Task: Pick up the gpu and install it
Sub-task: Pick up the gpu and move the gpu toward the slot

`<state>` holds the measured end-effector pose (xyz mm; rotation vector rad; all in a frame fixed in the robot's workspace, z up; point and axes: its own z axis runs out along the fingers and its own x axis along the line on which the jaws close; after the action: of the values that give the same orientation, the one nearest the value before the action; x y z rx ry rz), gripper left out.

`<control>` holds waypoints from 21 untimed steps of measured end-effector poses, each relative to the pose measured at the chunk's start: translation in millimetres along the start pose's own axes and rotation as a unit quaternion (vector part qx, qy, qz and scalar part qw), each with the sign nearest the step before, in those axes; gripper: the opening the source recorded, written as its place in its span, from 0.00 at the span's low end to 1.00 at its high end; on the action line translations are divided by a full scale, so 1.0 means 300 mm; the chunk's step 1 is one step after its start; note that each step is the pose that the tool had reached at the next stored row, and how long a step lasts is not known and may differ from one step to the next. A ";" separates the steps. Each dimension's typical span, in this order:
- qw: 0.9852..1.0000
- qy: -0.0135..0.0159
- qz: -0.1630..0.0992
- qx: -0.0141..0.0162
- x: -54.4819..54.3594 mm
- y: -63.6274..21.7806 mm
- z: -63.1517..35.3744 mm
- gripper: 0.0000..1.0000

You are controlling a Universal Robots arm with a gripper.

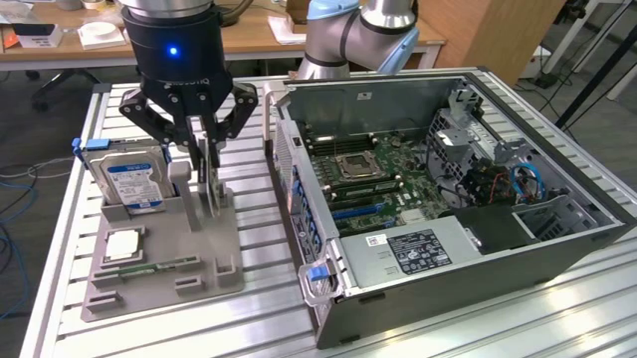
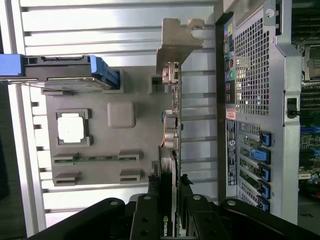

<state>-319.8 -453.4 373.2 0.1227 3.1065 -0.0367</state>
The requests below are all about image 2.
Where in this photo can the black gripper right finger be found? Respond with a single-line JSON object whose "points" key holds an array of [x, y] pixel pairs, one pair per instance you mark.
{"points": [[200, 220]]}

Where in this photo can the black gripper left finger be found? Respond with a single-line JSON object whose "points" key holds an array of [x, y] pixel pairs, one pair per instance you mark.
{"points": [[145, 220]]}

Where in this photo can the green RAM stick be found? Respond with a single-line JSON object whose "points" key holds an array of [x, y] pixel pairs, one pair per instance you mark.
{"points": [[100, 158]]}

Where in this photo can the blue card retainer row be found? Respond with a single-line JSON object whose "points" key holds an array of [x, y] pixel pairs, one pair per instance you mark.
{"points": [[260, 156]]}

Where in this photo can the grey plastic parts rack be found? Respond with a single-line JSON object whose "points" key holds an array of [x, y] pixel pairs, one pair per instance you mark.
{"points": [[100, 140]]}

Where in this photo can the silver CPU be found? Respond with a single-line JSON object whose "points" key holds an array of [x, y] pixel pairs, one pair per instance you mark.
{"points": [[70, 128]]}

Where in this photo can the dark grey PC case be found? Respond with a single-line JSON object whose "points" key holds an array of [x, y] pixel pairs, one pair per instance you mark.
{"points": [[252, 75]]}

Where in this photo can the hard disk in blue caddy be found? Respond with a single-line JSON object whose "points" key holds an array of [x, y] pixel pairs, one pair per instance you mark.
{"points": [[62, 67]]}

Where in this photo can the metal CPU socket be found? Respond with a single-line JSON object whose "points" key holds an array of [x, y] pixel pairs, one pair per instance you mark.
{"points": [[312, 62]]}

